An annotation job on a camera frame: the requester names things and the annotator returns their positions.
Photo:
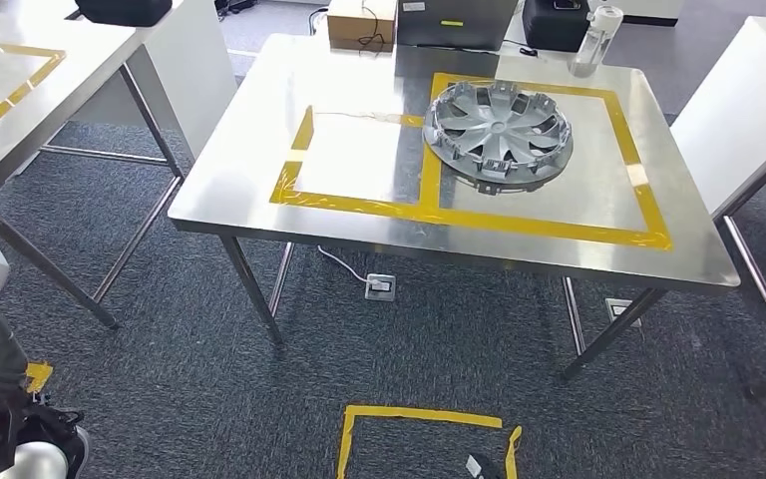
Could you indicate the steel workbench table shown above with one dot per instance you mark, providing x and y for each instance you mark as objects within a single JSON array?
[{"x": 237, "y": 198}]

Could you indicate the black robot body part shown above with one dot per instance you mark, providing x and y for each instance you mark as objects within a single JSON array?
[{"x": 483, "y": 466}]

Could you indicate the yellow floor tape mark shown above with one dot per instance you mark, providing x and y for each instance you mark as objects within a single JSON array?
[{"x": 39, "y": 377}]

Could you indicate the white table end panel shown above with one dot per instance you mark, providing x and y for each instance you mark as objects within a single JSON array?
[{"x": 191, "y": 79}]

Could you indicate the black bag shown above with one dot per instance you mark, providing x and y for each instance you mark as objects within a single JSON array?
[
  {"x": 555, "y": 26},
  {"x": 122, "y": 10}
]

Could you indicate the grey floor socket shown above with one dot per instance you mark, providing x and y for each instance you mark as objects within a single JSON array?
[
  {"x": 381, "y": 289},
  {"x": 621, "y": 311}
]

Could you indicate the yellow floor tape square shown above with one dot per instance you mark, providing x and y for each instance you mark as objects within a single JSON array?
[{"x": 422, "y": 416}]

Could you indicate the brown cardboard box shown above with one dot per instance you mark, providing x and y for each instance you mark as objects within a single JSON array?
[{"x": 350, "y": 20}]

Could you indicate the grey wheel cover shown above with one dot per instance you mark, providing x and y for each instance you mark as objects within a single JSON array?
[{"x": 498, "y": 129}]

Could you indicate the black laptop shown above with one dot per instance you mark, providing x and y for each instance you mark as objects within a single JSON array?
[{"x": 456, "y": 20}]

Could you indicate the clear water bottle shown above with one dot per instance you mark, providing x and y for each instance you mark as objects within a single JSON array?
[{"x": 594, "y": 43}]

